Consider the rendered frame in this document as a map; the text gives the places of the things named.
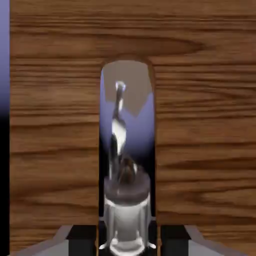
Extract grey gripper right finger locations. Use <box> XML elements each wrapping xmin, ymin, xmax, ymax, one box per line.
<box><xmin>159</xmin><ymin>224</ymin><xmax>243</xmax><ymax>256</ymax></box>

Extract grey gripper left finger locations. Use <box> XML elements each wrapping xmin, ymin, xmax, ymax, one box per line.
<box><xmin>12</xmin><ymin>224</ymin><xmax>98</xmax><ymax>256</ymax></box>

